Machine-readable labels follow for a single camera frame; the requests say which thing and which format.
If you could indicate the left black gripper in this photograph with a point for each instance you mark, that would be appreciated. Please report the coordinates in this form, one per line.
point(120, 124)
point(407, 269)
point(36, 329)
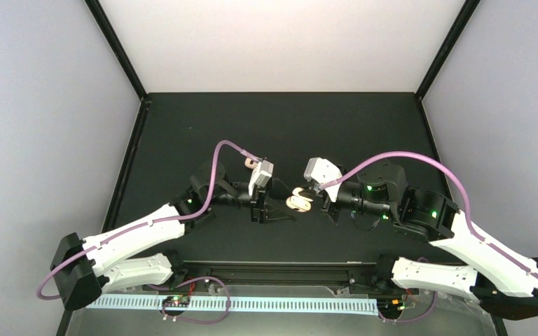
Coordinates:
point(260, 206)

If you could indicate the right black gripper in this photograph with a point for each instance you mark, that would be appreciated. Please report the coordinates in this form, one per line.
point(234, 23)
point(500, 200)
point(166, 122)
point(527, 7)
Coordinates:
point(321, 194)

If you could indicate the cream earbud charging case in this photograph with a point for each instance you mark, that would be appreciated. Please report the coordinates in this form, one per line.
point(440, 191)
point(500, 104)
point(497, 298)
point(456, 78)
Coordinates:
point(299, 201)

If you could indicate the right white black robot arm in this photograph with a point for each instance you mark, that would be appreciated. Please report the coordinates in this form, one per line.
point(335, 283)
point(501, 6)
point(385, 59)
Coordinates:
point(500, 281)

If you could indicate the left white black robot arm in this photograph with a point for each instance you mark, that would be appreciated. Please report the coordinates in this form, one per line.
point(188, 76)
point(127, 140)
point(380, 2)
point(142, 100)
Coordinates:
point(182, 215)

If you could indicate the small circuit board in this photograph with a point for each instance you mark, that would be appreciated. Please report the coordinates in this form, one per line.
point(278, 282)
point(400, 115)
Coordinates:
point(176, 301)

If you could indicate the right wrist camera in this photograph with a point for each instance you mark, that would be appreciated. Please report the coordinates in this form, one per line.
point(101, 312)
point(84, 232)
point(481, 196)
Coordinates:
point(320, 171)

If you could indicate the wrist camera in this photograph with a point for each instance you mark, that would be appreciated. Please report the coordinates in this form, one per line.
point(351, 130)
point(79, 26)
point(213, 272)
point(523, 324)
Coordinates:
point(261, 174)
point(320, 171)

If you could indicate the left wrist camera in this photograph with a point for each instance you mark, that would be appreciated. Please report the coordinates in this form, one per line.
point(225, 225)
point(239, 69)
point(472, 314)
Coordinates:
point(261, 174)

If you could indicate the white slotted cable duct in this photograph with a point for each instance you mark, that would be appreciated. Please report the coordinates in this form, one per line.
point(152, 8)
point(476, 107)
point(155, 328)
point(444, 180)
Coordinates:
point(357, 306)

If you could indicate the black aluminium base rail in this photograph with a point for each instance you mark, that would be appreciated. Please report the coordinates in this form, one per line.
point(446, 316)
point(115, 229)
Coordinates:
point(269, 273)

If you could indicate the right frame post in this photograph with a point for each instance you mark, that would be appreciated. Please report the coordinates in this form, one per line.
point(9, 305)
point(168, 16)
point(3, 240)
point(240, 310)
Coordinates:
point(451, 38)

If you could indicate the frame post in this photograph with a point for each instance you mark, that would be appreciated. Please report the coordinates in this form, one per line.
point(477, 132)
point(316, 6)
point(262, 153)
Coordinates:
point(101, 18)
point(451, 38)

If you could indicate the left frame post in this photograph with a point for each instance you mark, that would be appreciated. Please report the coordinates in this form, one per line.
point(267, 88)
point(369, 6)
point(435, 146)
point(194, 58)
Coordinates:
point(101, 18)

